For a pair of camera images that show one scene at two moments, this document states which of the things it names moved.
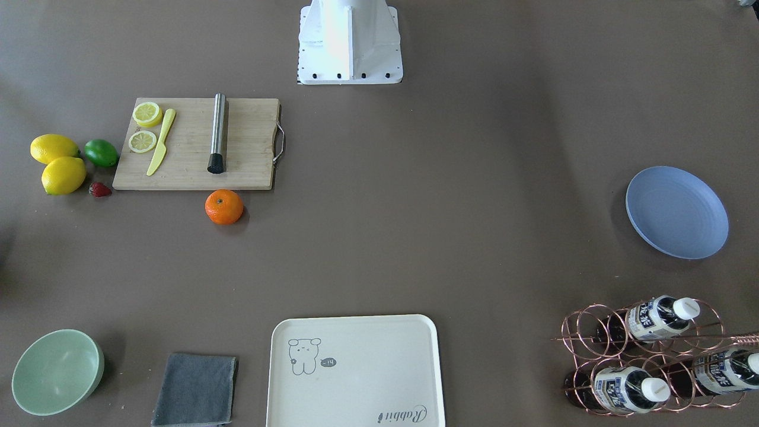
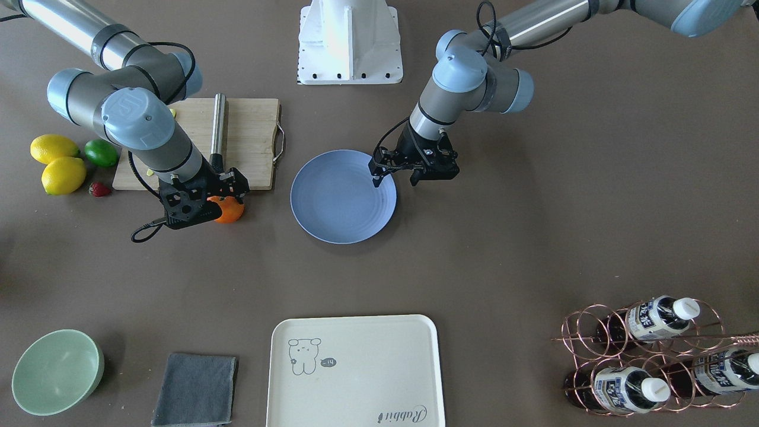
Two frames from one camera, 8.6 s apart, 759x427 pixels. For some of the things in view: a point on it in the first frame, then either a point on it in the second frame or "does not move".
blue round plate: [677, 213] → [334, 198]
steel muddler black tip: [216, 163] does not move
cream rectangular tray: [354, 371] does not move
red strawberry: [98, 190] does not move
